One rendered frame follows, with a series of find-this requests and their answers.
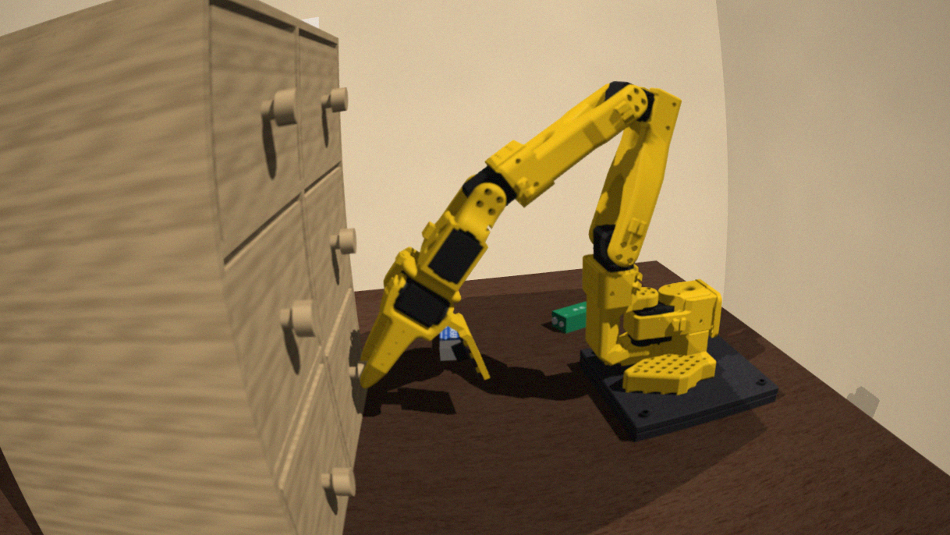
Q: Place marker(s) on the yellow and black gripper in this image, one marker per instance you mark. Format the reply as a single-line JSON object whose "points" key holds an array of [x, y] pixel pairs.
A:
{"points": [[413, 305]]}

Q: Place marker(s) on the wooden chest of drawers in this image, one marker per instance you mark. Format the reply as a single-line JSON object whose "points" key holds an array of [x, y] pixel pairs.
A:
{"points": [[124, 403]]}

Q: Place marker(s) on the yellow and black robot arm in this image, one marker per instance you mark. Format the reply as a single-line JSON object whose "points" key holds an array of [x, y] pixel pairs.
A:
{"points": [[676, 318]]}

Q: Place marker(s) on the blue and white eraser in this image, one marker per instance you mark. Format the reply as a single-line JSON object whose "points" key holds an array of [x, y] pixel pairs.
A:
{"points": [[448, 337]]}

